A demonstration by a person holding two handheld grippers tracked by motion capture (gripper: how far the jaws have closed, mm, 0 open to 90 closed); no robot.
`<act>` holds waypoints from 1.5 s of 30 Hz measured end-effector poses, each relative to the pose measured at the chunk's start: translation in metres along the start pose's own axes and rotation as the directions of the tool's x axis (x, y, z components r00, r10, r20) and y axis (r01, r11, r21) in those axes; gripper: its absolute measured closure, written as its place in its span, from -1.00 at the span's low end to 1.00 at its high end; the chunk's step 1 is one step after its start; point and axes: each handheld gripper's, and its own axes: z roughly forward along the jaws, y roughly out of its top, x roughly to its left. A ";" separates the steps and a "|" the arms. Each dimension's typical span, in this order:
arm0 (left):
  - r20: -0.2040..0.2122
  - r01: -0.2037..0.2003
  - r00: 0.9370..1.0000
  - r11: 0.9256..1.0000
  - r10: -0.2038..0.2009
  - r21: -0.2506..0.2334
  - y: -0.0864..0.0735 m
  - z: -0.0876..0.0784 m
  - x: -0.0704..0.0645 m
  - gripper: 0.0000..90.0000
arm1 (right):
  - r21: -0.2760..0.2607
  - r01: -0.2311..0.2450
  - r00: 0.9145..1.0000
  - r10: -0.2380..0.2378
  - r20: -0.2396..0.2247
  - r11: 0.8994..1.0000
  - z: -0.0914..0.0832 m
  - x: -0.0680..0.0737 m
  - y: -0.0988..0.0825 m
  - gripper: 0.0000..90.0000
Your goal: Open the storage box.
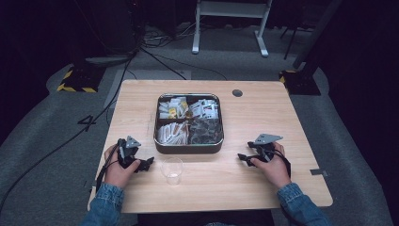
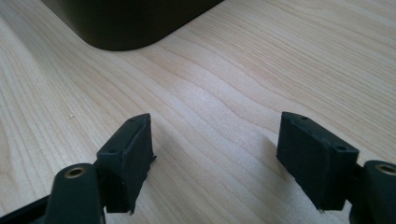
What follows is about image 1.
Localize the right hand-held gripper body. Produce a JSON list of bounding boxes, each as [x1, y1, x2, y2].
[[247, 133, 284, 164]]

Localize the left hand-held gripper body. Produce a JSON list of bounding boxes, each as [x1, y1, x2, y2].
[[116, 135, 143, 170]]

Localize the dark compartment box chrome rim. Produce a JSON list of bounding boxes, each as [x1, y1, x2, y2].
[[152, 92, 225, 155]]

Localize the person's left hand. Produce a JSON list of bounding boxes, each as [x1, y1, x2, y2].
[[104, 144, 141, 189]]

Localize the person's right hand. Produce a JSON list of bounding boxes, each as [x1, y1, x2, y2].
[[249, 141, 293, 189]]

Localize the clear plastic cup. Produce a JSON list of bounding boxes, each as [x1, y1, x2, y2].
[[160, 156, 184, 186]]

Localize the pile of paper-wrapped stirrer sticks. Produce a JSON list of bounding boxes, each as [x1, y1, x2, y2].
[[156, 121, 189, 146]]

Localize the pile of dark tea bags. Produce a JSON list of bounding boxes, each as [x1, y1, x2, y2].
[[188, 118, 222, 145]]

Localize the pile of white tea bags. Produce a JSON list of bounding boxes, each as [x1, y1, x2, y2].
[[158, 97, 189, 120]]

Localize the yellow-black striped stand base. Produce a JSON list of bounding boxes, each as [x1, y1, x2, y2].
[[56, 64, 106, 94], [279, 69, 322, 96]]

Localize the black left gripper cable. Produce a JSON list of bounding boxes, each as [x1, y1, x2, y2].
[[95, 142, 122, 191]]

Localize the black right gripper strap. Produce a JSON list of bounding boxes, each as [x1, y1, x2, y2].
[[273, 150, 293, 179]]

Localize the long black floor cable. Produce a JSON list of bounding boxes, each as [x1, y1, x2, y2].
[[0, 46, 139, 215]]

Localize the thin black floor cable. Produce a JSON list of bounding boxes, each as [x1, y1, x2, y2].
[[140, 46, 229, 81]]

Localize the bundle of floor cables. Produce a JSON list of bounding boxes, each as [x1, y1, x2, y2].
[[137, 23, 197, 49]]

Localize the grey slanted stand post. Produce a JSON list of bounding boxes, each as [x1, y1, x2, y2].
[[293, 0, 343, 70]]

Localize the white desk frame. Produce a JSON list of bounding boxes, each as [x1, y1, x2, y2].
[[191, 0, 273, 58]]

